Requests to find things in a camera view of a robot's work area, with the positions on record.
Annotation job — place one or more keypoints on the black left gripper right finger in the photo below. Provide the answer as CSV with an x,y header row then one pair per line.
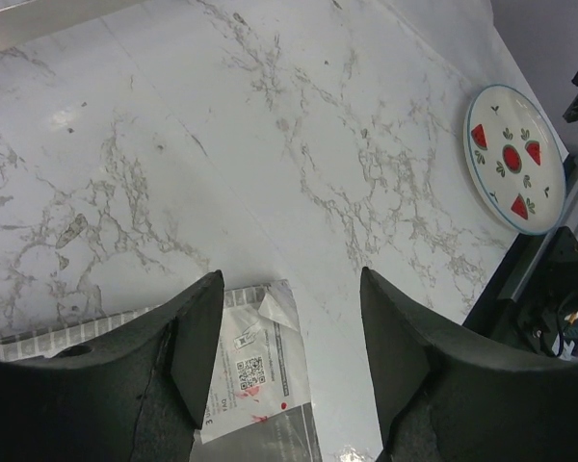
x,y
446,393

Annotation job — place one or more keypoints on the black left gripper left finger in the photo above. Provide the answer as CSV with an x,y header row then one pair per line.
x,y
136,393

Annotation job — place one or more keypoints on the stainless steel dish rack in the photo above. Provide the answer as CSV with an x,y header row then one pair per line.
x,y
31,20

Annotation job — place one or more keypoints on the grey setup guide booklet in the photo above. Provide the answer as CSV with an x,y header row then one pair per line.
x,y
258,406

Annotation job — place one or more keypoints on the white watermelon pattern plate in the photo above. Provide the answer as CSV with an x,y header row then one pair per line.
x,y
514,160

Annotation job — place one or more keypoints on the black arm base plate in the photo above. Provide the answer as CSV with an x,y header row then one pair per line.
x,y
528,301

